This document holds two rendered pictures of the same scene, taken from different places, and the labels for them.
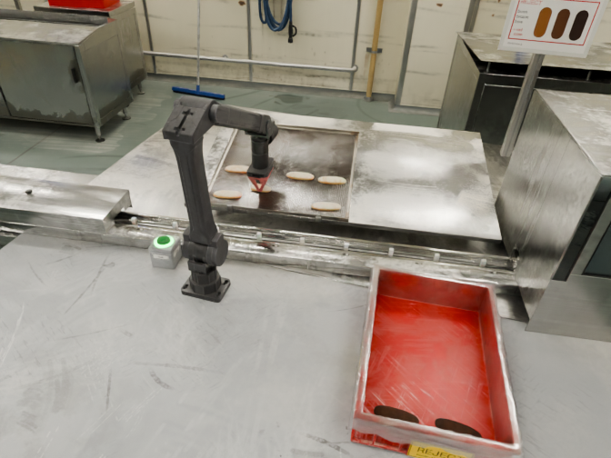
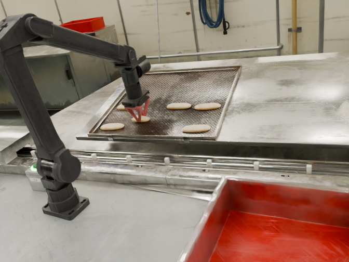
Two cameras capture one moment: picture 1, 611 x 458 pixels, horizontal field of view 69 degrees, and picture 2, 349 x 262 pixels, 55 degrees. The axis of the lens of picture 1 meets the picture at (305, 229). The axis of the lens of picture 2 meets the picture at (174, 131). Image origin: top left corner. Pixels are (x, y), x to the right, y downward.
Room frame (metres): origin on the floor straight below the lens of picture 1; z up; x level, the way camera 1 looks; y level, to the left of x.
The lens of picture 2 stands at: (0.25, -0.32, 1.40)
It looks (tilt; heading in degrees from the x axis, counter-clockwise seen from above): 25 degrees down; 19
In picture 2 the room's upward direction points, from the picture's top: 10 degrees counter-clockwise
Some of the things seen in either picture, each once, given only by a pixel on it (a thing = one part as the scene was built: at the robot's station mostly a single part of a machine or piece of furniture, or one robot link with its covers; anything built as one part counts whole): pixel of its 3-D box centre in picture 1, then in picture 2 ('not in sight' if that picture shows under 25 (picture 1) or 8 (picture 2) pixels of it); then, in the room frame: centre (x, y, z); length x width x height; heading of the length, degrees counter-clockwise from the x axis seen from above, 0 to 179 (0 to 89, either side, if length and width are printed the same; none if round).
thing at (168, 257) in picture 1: (166, 255); (45, 179); (1.03, 0.42, 0.84); 0.08 x 0.08 x 0.11; 83
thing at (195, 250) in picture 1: (204, 252); (58, 170); (0.94, 0.28, 0.94); 0.09 x 0.05 x 0.10; 164
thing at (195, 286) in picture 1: (205, 278); (62, 196); (0.92, 0.28, 0.86); 0.12 x 0.09 x 0.08; 76
